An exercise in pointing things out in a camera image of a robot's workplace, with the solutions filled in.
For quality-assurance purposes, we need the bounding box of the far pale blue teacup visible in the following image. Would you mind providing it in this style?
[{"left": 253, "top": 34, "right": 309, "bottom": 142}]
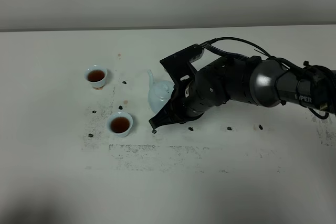
[{"left": 84, "top": 65, "right": 108, "bottom": 90}]

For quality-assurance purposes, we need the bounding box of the pale blue porcelain teapot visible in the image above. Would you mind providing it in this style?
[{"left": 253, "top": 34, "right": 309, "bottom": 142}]
[{"left": 148, "top": 70, "right": 174, "bottom": 114}]

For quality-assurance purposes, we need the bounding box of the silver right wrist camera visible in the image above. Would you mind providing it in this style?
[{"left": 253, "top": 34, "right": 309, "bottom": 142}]
[{"left": 159, "top": 43, "right": 206, "bottom": 91}]

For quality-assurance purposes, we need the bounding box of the near pale blue teacup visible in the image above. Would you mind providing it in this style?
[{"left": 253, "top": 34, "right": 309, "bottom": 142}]
[{"left": 107, "top": 111, "right": 133, "bottom": 137}]

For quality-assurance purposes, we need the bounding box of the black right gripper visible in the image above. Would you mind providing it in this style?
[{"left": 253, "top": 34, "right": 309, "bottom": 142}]
[{"left": 149, "top": 57, "right": 260, "bottom": 130}]

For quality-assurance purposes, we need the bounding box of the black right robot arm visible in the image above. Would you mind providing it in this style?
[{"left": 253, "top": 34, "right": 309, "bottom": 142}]
[{"left": 149, "top": 56, "right": 335, "bottom": 129}]

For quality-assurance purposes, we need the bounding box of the pale blue teacup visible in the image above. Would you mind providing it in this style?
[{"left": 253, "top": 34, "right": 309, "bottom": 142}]
[
  {"left": 107, "top": 111, "right": 133, "bottom": 137},
  {"left": 84, "top": 65, "right": 108, "bottom": 90}
]

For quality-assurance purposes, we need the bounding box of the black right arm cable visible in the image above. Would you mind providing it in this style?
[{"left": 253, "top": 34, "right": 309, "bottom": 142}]
[{"left": 201, "top": 37, "right": 336, "bottom": 124}]

